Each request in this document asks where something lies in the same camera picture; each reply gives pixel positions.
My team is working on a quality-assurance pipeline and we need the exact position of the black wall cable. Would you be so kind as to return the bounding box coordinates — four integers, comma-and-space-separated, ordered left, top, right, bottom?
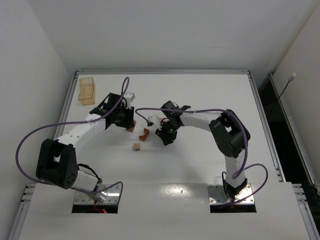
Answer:
261, 72, 297, 122

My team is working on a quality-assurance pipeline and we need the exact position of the dark brown L block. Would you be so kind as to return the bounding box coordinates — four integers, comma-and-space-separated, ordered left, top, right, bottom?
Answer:
139, 128, 150, 142

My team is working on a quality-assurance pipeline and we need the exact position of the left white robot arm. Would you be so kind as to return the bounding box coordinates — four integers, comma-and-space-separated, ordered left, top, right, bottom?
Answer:
35, 92, 135, 192

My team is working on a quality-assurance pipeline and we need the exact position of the transparent orange plastic box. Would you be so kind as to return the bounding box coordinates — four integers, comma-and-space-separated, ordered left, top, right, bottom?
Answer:
78, 77, 96, 106

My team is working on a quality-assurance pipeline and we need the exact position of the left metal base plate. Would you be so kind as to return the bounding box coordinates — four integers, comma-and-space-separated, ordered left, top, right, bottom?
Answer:
73, 184, 122, 206

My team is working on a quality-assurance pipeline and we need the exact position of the pale wooden cube block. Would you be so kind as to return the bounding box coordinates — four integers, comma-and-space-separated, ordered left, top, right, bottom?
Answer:
133, 142, 141, 151

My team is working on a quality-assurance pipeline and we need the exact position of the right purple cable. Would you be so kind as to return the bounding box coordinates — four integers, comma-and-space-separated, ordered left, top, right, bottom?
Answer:
134, 107, 269, 208

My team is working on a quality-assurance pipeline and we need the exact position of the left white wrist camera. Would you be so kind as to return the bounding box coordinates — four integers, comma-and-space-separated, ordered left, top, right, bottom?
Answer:
124, 92, 136, 103

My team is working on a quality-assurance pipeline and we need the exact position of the grooved light wood block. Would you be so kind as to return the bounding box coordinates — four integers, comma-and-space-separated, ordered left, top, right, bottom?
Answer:
125, 119, 137, 133

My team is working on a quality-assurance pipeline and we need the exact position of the metal base plate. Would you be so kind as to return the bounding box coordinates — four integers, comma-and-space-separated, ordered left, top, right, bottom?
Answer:
207, 184, 255, 206
73, 184, 122, 206

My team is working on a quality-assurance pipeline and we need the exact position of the purple cable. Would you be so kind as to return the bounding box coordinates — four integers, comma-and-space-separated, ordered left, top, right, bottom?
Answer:
134, 107, 269, 208
15, 76, 131, 198

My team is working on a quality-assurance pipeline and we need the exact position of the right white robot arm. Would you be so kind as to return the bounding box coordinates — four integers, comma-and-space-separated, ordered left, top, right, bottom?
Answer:
147, 100, 251, 200

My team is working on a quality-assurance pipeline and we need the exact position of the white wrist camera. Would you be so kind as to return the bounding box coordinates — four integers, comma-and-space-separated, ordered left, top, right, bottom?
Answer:
124, 92, 136, 103
147, 115, 163, 130

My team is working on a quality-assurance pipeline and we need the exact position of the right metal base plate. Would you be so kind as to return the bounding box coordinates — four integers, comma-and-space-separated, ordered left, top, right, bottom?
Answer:
207, 184, 255, 206

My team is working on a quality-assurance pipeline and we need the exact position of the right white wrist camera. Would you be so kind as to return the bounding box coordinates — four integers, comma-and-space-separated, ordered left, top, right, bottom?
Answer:
147, 115, 163, 130

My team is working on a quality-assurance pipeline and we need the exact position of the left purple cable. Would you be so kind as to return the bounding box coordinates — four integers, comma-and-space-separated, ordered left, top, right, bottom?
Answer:
15, 76, 131, 198

